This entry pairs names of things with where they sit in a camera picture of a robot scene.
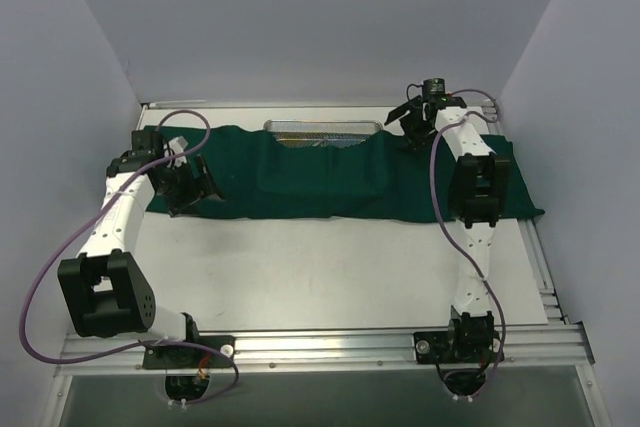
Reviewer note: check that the aluminium front rail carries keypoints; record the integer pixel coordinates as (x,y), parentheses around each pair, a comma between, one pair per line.
(339,351)

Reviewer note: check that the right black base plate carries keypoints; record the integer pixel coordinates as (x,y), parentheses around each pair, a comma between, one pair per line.
(449,347)

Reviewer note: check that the aluminium right side rail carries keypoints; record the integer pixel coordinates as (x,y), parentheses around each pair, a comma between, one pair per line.
(542,274)

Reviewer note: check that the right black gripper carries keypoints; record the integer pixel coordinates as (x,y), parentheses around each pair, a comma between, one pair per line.
(407,117)

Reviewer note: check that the aluminium rail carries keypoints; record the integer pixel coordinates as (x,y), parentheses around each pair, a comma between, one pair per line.
(339,351)
(542,274)

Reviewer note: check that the metal mesh instrument tray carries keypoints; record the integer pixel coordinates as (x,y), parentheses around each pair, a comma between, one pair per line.
(340,134)

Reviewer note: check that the green surgical cloth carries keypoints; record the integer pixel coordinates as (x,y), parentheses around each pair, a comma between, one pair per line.
(375,179)

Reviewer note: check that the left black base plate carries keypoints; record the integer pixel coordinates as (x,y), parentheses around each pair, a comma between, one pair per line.
(213,351)

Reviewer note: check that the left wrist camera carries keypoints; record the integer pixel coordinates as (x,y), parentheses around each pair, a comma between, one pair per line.
(176,148)

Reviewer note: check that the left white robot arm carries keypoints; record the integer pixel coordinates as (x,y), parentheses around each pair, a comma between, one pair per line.
(105,289)

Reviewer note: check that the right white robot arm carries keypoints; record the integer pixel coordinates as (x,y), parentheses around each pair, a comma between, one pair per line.
(476,200)

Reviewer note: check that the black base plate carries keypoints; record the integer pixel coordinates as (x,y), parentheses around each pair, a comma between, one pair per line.
(449,347)
(213,351)

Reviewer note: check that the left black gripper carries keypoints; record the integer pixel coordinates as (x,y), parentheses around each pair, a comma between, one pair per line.
(190,187)

